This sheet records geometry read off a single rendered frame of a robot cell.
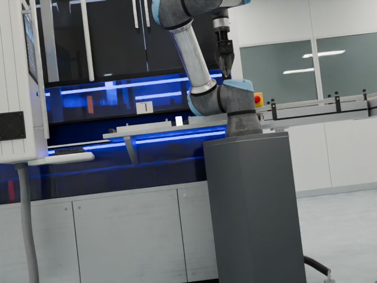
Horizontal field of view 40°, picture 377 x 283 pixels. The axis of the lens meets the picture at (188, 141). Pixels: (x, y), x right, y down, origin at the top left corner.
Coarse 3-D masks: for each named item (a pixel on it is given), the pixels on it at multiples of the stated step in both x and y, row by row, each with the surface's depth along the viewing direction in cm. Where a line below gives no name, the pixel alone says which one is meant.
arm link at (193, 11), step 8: (184, 0) 187; (192, 0) 186; (200, 0) 186; (208, 0) 188; (216, 0) 190; (224, 0) 200; (232, 0) 208; (240, 0) 217; (248, 0) 220; (192, 8) 188; (200, 8) 188; (208, 8) 190; (216, 8) 197
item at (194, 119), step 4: (196, 116) 237; (204, 116) 237; (208, 116) 237; (212, 116) 237; (216, 116) 237; (220, 116) 237; (224, 116) 237; (188, 120) 237; (192, 120) 237; (196, 120) 237; (200, 120) 237; (204, 120) 237; (208, 120) 237; (212, 120) 237; (216, 120) 237; (220, 120) 237; (188, 124) 242
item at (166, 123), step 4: (144, 124) 248; (148, 124) 248; (152, 124) 248; (156, 124) 248; (160, 124) 248; (164, 124) 248; (168, 124) 248; (120, 128) 247; (124, 128) 247; (128, 128) 248; (132, 128) 248; (136, 128) 248; (140, 128) 248; (144, 128) 248; (148, 128) 248; (152, 128) 248; (120, 132) 247
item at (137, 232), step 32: (128, 192) 272; (160, 192) 273; (192, 192) 273; (0, 224) 270; (32, 224) 270; (64, 224) 271; (96, 224) 271; (128, 224) 272; (160, 224) 272; (192, 224) 272; (0, 256) 269; (64, 256) 270; (96, 256) 271; (128, 256) 271; (160, 256) 271; (192, 256) 272
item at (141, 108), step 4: (136, 104) 274; (140, 104) 274; (144, 104) 274; (148, 104) 274; (152, 104) 274; (136, 108) 274; (140, 108) 274; (144, 108) 274; (148, 108) 274; (152, 108) 274; (140, 112) 274; (144, 112) 274; (148, 112) 274
